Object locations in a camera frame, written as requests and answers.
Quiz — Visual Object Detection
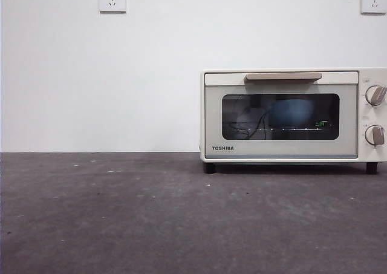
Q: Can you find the blue ribbed bowl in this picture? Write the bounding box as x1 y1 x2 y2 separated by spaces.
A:
267 100 316 129

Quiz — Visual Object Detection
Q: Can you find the glass-windowed cream oven door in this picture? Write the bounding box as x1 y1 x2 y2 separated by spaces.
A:
204 71 360 159

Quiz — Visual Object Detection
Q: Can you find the cream Toshiba toaster oven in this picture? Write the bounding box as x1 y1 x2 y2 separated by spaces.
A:
199 67 387 174

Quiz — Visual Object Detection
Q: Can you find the beige oven knob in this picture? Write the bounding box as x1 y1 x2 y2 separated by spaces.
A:
365 85 387 106
364 124 387 145

